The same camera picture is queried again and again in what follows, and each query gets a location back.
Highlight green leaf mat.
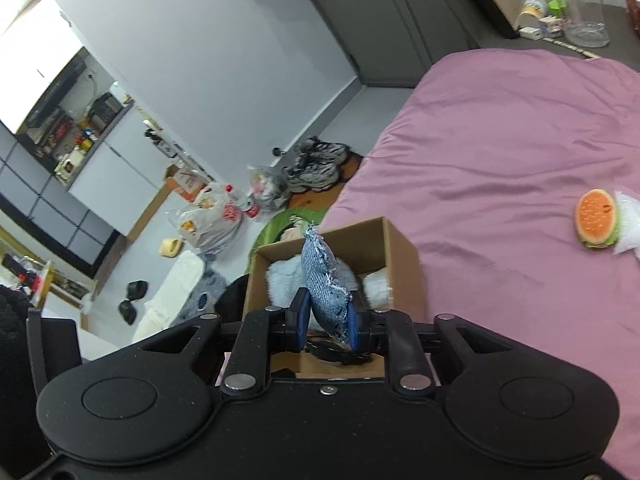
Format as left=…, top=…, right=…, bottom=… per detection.
left=252, top=208, right=329, bottom=257

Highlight white floor cushion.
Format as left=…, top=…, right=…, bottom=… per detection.
left=131, top=250, right=207, bottom=342

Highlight dark grey door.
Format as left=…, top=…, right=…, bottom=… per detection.
left=285, top=0, right=482, bottom=89

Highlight large clear water jug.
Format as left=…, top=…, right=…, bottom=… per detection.
left=548, top=0, right=612, bottom=48

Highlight pink bed sheet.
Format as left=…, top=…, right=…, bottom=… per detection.
left=320, top=47, right=640, bottom=480

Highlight printed plastic shopping bag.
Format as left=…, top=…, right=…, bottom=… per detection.
left=166, top=182, right=249, bottom=254

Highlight orange burger plush toy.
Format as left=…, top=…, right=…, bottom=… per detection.
left=574, top=188, right=621, bottom=250

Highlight dark rice cooker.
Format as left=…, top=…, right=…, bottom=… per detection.
left=91, top=92, right=124, bottom=129

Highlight black slippers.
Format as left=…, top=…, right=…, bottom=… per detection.
left=117, top=280, right=150, bottom=326

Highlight clear trash bag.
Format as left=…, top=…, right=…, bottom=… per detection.
left=248, top=165, right=292, bottom=211

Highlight blue denim pouch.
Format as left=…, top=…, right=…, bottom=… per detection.
left=301, top=225, right=357, bottom=346

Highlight white fluffy plush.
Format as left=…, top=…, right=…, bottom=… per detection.
left=362, top=271, right=394, bottom=311

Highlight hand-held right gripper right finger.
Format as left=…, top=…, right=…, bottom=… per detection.
left=348, top=292, right=506, bottom=392

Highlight orange and white carton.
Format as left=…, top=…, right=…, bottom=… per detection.
left=165, top=164, right=217, bottom=197

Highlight white kitchen cabinet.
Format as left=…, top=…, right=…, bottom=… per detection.
left=67, top=102, right=177, bottom=241

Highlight grey plush paw slipper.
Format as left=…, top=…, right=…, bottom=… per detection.
left=265, top=257, right=307, bottom=307

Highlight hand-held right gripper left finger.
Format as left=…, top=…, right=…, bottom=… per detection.
left=142, top=287, right=313, bottom=393

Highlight clear bag of white filling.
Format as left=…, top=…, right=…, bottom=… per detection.
left=607, top=190, right=640, bottom=261

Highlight brown cardboard box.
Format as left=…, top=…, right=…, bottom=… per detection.
left=243, top=216, right=423, bottom=377

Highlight round wooden table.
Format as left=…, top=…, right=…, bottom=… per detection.
left=0, top=225, right=56, bottom=302

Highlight grey sneakers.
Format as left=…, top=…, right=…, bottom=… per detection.
left=284, top=136, right=352, bottom=192

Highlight grey panel cabinet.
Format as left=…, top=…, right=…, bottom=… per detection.
left=0, top=132, right=122, bottom=267

